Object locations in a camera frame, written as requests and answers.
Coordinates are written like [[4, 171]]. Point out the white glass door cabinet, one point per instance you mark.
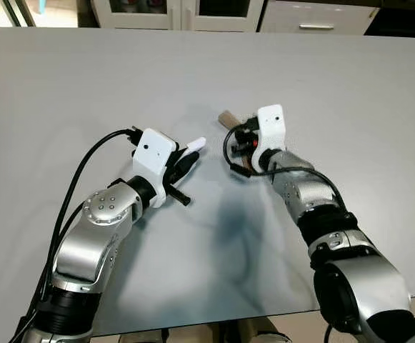
[[182, 18]]

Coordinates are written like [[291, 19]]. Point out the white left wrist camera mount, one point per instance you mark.
[[153, 153]]

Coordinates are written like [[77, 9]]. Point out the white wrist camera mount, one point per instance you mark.
[[270, 128], [153, 153]]

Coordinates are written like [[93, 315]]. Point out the white drawer unit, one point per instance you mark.
[[286, 18]]

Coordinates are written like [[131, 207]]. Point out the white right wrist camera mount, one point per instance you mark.
[[270, 128]]

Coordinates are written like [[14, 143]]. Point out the white paper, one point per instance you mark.
[[196, 144]]

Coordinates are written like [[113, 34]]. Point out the brown cardboard piece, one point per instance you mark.
[[228, 118]]

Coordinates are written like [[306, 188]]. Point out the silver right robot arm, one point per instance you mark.
[[350, 271]]

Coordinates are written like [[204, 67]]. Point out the dark window frame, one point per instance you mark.
[[18, 13]]

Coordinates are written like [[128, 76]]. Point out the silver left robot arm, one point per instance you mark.
[[93, 243]]

